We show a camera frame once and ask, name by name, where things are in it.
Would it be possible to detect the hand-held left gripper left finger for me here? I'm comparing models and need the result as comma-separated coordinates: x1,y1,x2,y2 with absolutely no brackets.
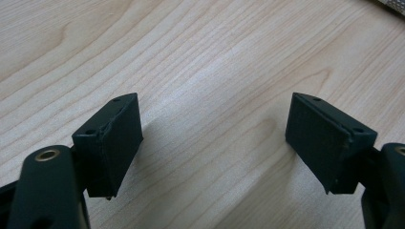
71,92,144,200

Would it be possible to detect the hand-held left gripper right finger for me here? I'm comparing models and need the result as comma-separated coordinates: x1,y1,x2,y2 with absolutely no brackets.
285,92,378,196

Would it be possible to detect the grey woven cloth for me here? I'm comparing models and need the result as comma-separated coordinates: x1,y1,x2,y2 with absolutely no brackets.
372,0,405,17

